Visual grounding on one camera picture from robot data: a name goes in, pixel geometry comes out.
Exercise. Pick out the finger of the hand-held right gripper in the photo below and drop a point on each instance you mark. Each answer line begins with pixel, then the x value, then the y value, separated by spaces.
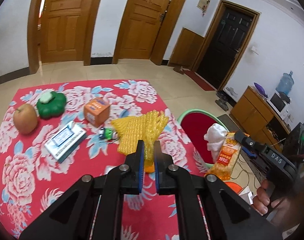
pixel 248 153
pixel 247 140

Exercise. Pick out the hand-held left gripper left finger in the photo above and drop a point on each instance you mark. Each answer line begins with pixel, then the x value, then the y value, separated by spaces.
pixel 141 165

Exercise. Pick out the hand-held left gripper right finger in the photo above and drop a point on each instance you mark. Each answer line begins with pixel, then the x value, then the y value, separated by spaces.
pixel 155 170

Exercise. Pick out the orange snack packet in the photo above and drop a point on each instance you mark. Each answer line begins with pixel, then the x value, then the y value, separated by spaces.
pixel 224 160

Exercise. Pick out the yellow foam fruit net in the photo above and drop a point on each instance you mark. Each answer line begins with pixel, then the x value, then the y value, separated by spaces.
pixel 134 132

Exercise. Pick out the red bin with green rim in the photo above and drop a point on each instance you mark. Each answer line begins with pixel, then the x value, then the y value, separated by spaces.
pixel 194 130

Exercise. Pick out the person's right hand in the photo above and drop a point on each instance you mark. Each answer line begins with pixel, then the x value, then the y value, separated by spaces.
pixel 262 200

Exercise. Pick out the grey floor mat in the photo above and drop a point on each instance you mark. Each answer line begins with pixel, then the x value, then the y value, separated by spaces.
pixel 229 122

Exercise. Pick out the wooden cabinet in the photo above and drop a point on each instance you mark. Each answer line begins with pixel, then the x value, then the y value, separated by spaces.
pixel 249 110

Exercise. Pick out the orange plastic stool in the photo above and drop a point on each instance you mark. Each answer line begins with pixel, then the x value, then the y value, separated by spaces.
pixel 232 188

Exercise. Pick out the pair of grey slippers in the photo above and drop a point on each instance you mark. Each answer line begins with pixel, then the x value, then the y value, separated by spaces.
pixel 222 105

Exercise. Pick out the small green toy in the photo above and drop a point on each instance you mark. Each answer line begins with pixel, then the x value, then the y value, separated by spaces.
pixel 107 133

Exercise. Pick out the white microwave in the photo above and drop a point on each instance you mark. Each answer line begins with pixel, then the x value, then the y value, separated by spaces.
pixel 277 103

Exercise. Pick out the pair of pale sneakers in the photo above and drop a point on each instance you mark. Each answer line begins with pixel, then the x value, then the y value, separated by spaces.
pixel 231 91

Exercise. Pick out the pair of dark shoes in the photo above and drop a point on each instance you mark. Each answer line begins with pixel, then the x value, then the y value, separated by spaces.
pixel 220 94

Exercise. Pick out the black cloth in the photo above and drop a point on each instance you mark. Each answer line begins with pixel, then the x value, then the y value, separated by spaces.
pixel 285 97

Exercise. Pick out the blue water bottle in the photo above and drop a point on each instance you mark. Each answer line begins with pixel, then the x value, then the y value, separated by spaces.
pixel 285 83

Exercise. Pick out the orange cardboard box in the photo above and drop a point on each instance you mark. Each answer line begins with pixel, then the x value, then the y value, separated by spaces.
pixel 96 112

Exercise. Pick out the red doormat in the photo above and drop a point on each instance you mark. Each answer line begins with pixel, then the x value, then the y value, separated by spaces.
pixel 199 80

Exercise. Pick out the white and blue flat box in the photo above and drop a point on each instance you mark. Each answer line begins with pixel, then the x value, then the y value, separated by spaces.
pixel 64 140

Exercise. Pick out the pair of brown slippers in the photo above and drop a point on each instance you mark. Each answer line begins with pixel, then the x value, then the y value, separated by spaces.
pixel 178 70

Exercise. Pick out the black entrance door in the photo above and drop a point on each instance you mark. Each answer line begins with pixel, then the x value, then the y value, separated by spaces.
pixel 227 42

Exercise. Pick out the green flower-shaped container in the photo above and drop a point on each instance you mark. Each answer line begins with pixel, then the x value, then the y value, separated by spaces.
pixel 54 106

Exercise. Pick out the red floral tablecloth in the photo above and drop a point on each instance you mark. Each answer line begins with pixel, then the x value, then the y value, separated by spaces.
pixel 29 180

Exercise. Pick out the apple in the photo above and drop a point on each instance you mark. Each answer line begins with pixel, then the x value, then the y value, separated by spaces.
pixel 25 118

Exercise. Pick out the wooden door with red ornament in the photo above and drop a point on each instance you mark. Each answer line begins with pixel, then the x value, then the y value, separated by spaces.
pixel 144 25

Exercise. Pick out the white light switch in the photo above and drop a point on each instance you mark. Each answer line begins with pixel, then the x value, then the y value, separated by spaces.
pixel 254 49

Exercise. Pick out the low wooden wall panel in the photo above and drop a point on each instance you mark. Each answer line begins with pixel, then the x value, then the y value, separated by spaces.
pixel 187 47

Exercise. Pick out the beige wall fuse box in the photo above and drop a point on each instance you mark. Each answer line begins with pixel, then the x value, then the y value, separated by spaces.
pixel 204 1

